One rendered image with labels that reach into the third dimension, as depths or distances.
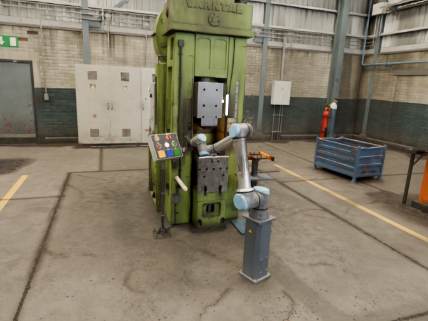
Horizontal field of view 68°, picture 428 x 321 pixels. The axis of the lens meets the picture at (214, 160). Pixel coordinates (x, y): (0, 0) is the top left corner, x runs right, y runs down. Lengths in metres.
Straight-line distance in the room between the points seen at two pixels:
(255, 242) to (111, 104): 6.58
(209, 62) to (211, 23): 0.41
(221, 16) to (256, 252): 2.56
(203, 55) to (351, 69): 9.17
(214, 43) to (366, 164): 4.18
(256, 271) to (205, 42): 2.50
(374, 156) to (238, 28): 4.16
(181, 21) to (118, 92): 5.26
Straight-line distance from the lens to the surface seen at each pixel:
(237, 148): 2.69
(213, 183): 3.85
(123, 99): 8.81
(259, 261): 3.04
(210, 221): 4.03
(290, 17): 11.32
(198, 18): 3.83
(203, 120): 3.71
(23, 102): 9.68
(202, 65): 3.84
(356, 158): 6.66
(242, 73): 4.01
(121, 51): 9.48
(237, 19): 3.99
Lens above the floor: 1.74
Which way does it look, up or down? 13 degrees down
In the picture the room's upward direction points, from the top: 2 degrees clockwise
